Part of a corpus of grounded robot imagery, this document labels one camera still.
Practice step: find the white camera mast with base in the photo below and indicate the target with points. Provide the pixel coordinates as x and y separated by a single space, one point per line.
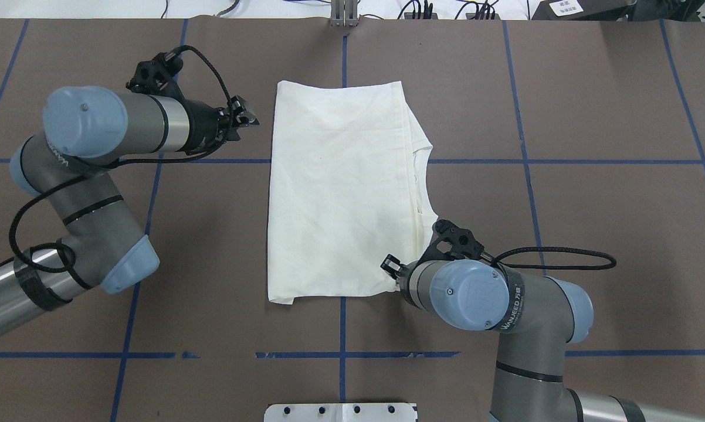
342 412

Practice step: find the small electronics board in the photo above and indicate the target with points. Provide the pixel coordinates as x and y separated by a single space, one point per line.
418 11
477 11

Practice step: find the aluminium frame post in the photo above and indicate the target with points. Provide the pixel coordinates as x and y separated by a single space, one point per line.
344 13

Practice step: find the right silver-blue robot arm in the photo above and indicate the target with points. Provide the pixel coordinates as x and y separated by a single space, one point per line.
536 318

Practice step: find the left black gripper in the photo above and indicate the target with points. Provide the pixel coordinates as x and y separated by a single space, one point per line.
202 125

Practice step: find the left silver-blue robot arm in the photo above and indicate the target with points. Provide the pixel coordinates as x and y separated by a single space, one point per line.
77 232

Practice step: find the black power adapter box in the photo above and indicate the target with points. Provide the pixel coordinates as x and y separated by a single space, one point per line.
581 10

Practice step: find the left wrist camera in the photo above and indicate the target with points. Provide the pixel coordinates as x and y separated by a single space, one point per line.
157 76

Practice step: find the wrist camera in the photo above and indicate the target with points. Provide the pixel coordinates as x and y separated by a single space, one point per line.
157 76
453 243

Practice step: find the white long-sleeve printed shirt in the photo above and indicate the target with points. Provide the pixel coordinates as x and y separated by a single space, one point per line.
347 188

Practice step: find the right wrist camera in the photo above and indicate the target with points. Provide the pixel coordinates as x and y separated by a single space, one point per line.
453 243

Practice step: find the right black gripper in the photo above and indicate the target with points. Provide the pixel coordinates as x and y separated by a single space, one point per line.
392 265

